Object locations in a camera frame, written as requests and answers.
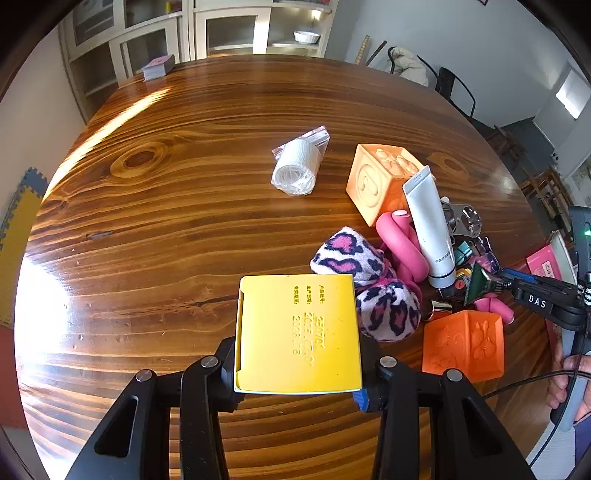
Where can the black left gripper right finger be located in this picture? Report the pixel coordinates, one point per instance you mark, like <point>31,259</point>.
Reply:
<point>467,439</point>

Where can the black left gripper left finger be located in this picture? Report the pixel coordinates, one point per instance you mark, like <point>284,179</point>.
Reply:
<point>132,439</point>

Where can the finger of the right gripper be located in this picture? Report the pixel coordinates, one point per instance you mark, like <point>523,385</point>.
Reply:
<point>509,279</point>

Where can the silver metal clamp tool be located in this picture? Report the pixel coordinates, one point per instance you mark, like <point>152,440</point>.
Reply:
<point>463,220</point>

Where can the bright orange toy cube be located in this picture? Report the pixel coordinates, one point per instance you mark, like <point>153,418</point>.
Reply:
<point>470,341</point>

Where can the white cream tube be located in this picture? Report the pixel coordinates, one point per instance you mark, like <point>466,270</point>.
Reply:
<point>431,228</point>

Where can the pink knotted foam roller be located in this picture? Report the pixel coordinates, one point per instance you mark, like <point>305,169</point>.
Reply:
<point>400,239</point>

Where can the leopard print fluffy pouch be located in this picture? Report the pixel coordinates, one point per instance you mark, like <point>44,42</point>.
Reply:
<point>388,308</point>

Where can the light orange duck cube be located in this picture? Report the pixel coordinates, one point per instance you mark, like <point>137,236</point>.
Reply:
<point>376,179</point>

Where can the yellow cardboard box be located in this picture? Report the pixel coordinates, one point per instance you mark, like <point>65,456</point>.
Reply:
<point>297,335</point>

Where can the white gauze roll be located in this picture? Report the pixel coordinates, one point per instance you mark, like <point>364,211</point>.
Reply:
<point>298,162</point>

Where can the green cosmetic tube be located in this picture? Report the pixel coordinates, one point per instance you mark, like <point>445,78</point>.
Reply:
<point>482,282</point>

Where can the pink storage bin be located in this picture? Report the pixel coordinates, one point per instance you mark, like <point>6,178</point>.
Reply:
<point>553,260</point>

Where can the beige jacket on chair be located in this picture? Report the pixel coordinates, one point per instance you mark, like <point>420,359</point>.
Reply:
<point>407,65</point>

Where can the foam puzzle floor mat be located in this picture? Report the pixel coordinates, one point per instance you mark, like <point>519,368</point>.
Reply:
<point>15,230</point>

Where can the white bowl on shelf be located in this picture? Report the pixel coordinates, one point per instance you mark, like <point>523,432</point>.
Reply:
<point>306,37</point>

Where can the pink card deck box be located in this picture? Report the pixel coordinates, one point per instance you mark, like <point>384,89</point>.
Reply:
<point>158,67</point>

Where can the white glass door cabinet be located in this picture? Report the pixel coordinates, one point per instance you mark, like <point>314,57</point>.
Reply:
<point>104,43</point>

